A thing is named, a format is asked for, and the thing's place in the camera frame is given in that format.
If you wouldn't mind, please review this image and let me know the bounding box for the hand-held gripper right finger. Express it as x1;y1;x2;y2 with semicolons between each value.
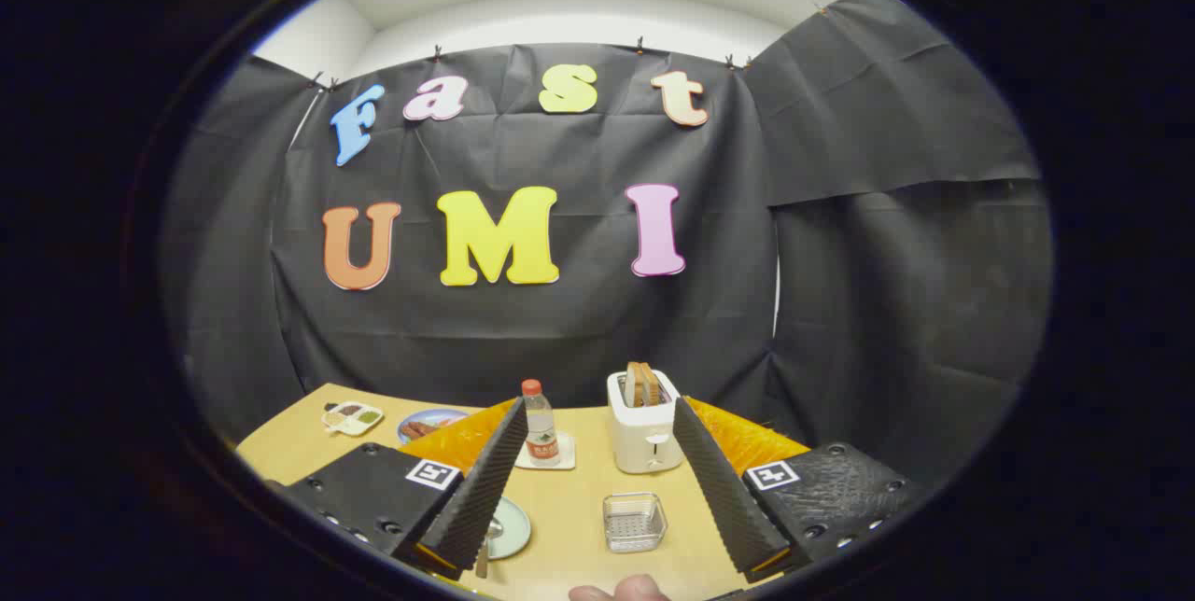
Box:
671;397;926;584

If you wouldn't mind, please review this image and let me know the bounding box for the white divided sauce dish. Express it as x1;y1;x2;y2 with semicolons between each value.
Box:
322;401;385;437

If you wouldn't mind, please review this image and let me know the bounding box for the clear plastic basket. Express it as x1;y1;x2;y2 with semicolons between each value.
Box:
602;492;668;553

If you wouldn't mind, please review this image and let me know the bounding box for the clear water bottle red cap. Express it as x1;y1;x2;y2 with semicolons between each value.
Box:
521;379;561;468

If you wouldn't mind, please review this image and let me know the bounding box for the white toaster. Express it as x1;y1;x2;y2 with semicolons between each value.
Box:
607;370;684;475

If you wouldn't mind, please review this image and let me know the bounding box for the blue plate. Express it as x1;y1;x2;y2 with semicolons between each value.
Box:
397;408;471;445

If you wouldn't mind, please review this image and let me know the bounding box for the silver fork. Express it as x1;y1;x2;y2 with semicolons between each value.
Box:
474;517;503;580

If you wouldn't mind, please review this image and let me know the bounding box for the white square coaster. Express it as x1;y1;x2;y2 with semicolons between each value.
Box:
514;433;577;471

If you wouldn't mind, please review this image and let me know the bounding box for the light green plate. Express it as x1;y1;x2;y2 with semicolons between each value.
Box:
485;496;532;561

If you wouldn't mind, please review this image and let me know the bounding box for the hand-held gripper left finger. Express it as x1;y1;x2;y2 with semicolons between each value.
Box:
266;398;530;581

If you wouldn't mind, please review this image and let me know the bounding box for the black backdrop cloth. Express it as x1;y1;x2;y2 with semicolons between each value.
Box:
159;0;1054;490

